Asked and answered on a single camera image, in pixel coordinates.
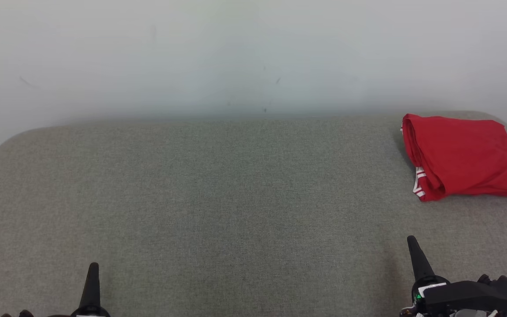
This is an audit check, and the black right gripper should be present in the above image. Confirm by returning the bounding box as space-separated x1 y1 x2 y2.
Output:
401 236 501 317

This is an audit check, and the red Bulls 23 jersey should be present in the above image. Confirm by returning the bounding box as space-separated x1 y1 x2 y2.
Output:
401 114 507 202

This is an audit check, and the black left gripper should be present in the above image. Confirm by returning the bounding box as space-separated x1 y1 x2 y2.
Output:
0 262 111 317

